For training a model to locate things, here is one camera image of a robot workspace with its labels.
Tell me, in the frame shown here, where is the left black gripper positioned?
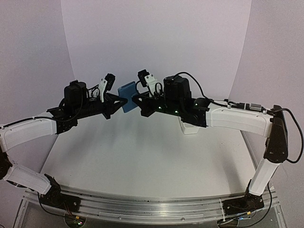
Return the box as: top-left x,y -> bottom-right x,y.
73,93 -> 127,120

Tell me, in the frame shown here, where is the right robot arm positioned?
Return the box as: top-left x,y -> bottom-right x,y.
132,70 -> 288,196

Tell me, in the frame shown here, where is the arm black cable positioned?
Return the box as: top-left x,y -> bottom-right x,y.
174,72 -> 304,164
34,187 -> 69,216

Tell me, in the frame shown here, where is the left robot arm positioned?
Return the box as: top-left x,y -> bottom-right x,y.
0,79 -> 127,207

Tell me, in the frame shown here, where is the white plastic tray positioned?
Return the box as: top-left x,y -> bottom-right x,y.
179,118 -> 199,135

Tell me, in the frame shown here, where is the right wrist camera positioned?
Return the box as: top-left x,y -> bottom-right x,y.
137,69 -> 163,97

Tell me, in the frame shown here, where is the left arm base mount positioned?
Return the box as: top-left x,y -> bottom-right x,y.
38,174 -> 81,212

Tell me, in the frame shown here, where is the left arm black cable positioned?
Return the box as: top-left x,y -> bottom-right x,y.
34,187 -> 69,216

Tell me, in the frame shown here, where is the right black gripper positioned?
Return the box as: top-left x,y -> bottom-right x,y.
132,91 -> 183,117

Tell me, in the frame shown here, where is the blue card holder wallet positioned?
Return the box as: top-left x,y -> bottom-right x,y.
117,81 -> 138,113

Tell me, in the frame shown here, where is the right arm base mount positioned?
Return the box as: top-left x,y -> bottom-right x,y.
222,184 -> 264,216

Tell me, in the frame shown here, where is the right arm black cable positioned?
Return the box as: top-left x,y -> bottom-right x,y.
174,72 -> 304,164

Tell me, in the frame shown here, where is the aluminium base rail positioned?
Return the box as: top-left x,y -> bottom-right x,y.
13,186 -> 286,228

